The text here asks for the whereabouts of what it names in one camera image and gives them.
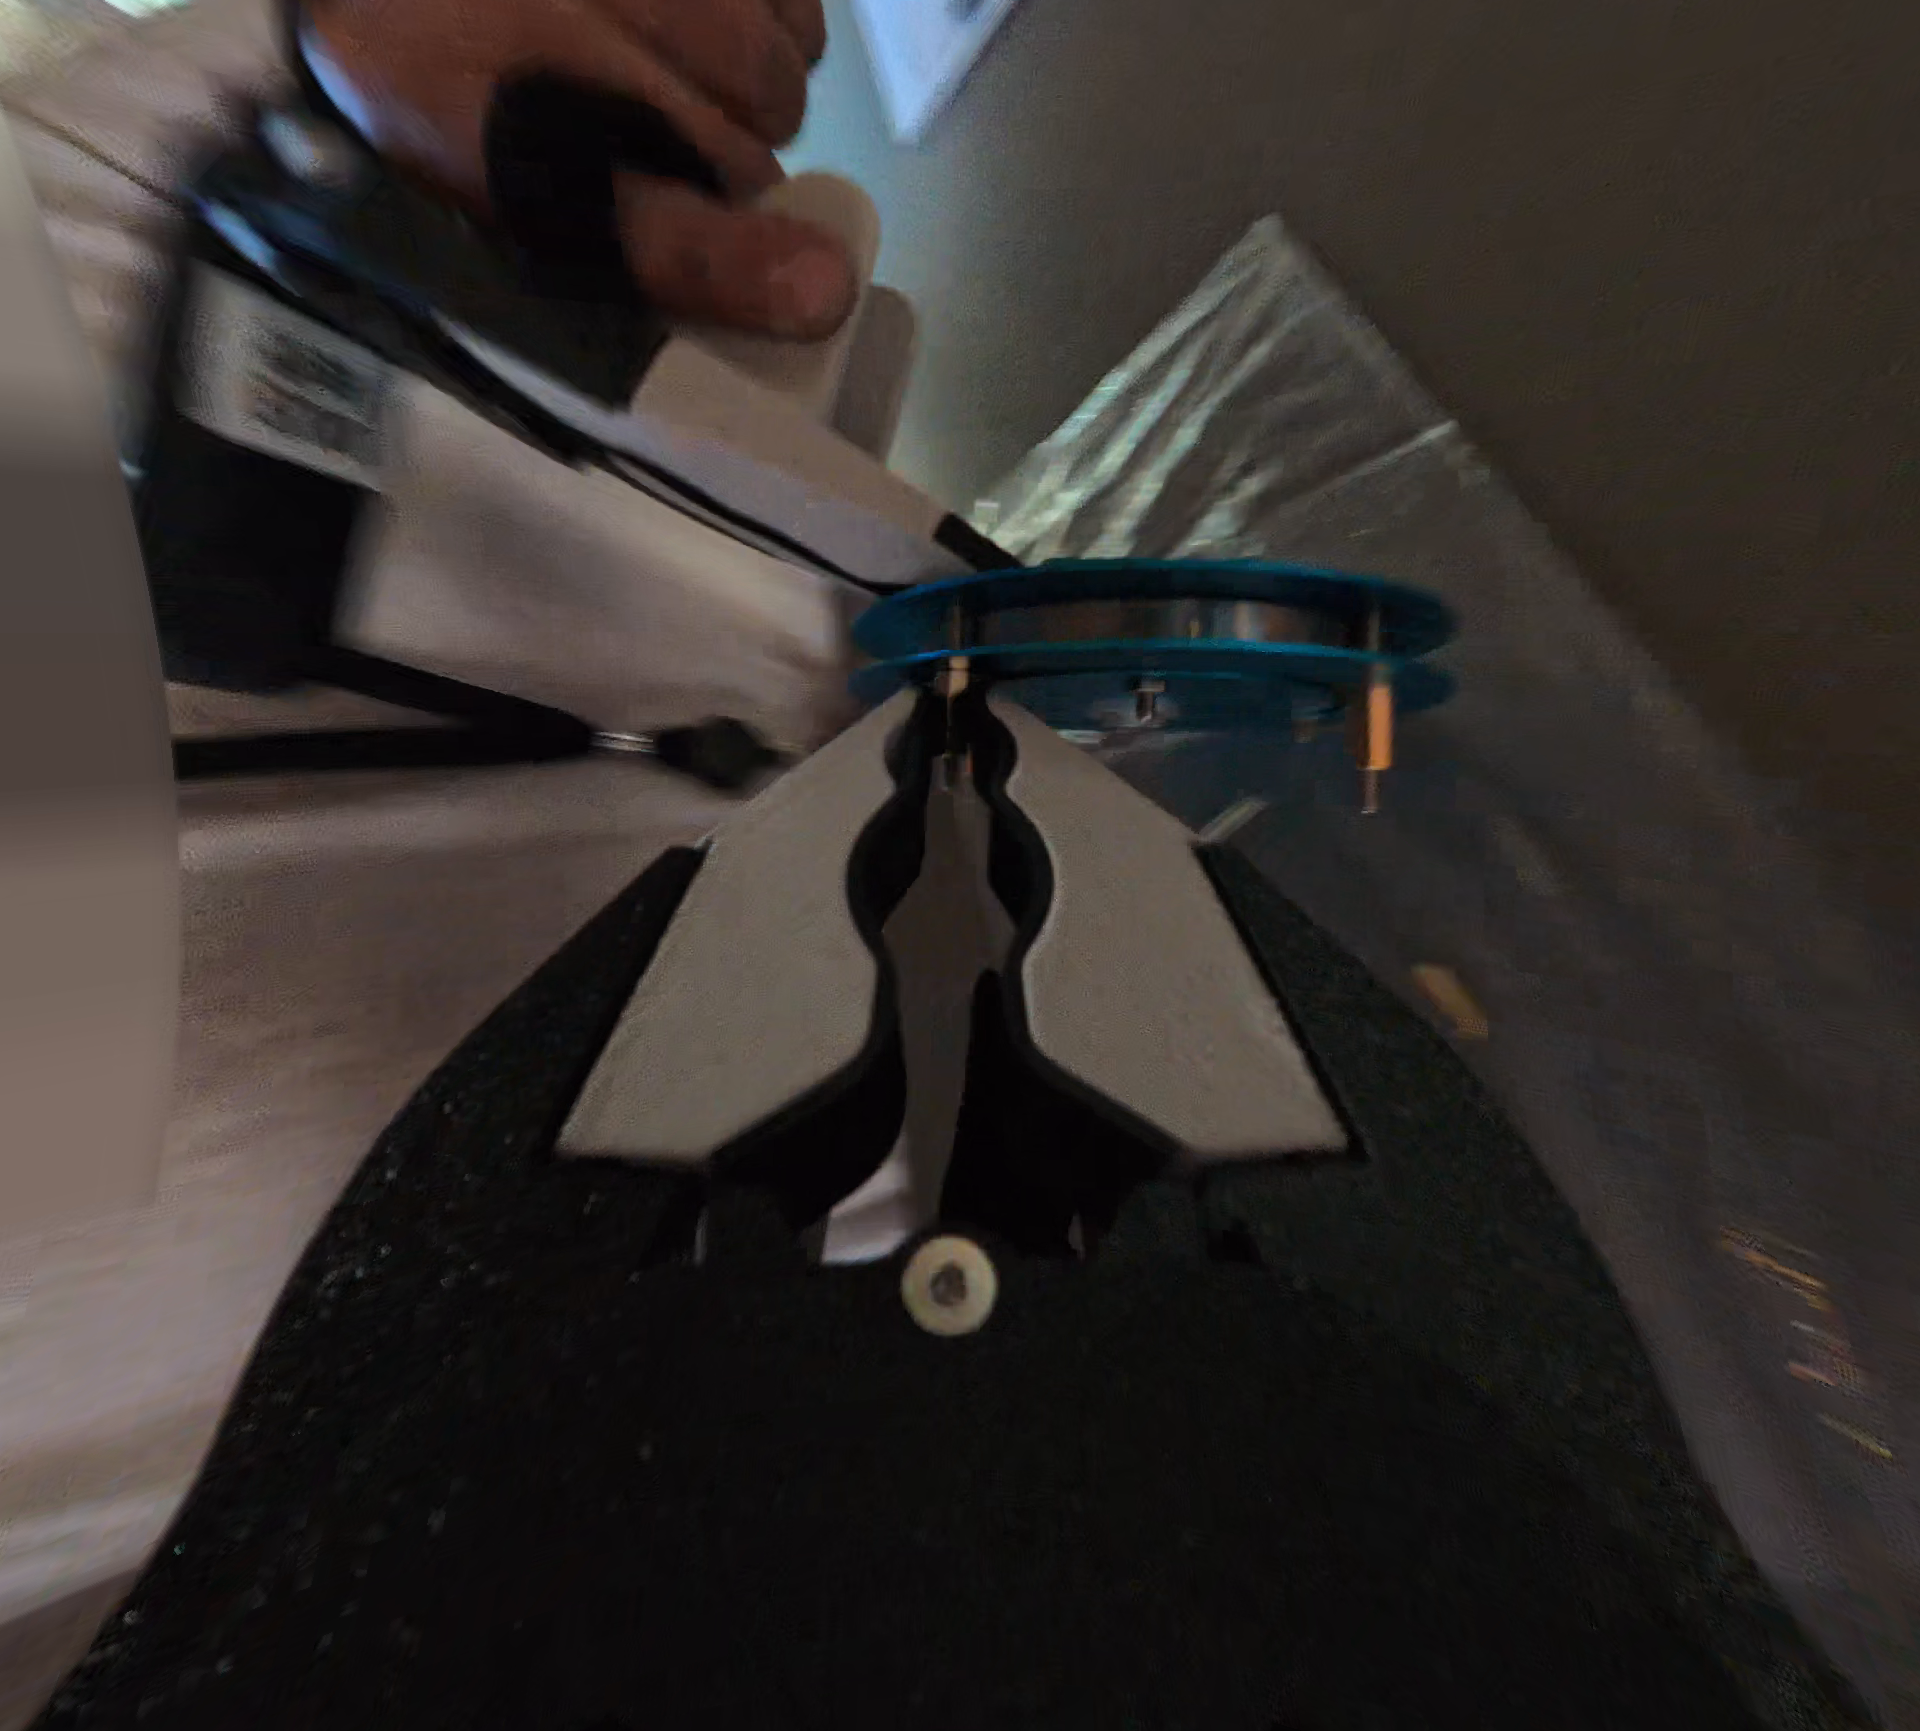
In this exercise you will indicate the brass standoff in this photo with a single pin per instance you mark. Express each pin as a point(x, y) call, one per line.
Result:
point(952, 742)
point(1448, 1000)
point(1372, 748)

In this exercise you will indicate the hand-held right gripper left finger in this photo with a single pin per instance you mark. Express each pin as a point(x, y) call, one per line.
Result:
point(734, 1012)

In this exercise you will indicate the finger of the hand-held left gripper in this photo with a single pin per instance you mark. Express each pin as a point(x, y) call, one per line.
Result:
point(601, 593)
point(811, 495)

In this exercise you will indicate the blue metal turntable disc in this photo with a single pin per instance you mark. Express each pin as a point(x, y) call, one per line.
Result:
point(1051, 585)

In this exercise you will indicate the clear plastic bag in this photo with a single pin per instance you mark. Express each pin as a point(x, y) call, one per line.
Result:
point(1501, 712)

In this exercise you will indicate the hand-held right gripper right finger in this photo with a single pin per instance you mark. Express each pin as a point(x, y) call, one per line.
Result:
point(1171, 1012)

